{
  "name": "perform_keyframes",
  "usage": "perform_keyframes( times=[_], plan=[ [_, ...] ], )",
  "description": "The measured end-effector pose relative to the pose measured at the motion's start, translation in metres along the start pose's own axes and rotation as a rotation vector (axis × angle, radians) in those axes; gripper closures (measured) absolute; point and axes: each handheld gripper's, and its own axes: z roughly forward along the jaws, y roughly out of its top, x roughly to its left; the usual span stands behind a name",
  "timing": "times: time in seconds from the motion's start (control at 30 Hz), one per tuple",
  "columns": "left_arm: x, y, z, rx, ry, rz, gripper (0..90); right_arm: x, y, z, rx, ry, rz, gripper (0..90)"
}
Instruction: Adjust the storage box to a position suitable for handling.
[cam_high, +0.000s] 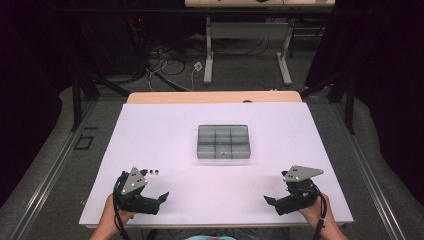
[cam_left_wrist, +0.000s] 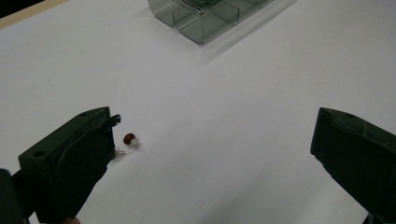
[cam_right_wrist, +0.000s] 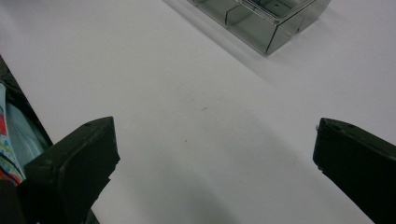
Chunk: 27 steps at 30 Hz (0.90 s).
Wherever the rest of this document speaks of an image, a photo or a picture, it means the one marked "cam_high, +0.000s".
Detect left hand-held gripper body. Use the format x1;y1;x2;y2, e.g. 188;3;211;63
113;166;161;216

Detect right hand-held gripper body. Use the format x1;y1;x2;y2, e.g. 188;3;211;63
274;165;325;216

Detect clear plastic compartment box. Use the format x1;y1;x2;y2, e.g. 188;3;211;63
196;124;252;160

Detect person's right hand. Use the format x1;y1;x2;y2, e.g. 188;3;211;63
298;192;335;232

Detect person's left hand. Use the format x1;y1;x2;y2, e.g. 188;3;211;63
99;193;137;235

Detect person's grey trousers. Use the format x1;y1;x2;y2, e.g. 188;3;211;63
145;227;292;240

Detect white table sheet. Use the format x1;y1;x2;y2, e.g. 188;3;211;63
78;101;355;226

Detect wooden table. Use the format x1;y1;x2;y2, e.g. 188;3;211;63
85;90;348;231

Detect black metal stand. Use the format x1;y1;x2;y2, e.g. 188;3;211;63
70;64;132;133
299;66;356;135

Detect dark curtain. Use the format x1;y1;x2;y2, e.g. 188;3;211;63
0;0;81;209
304;0;424;205

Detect white-legged desk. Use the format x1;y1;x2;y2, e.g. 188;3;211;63
184;0;336;86

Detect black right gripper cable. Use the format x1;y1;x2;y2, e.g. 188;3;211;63
311;192;330;240

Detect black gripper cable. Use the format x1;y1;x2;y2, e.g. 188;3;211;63
112;179;133;240
311;192;330;240

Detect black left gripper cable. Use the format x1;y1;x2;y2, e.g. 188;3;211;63
112;179;133;240

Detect aluminium floor rail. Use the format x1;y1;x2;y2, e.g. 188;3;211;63
7;99;98;240
332;102;408;240

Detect tangle of floor cables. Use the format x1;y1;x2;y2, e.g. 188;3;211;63
143;34;206;93

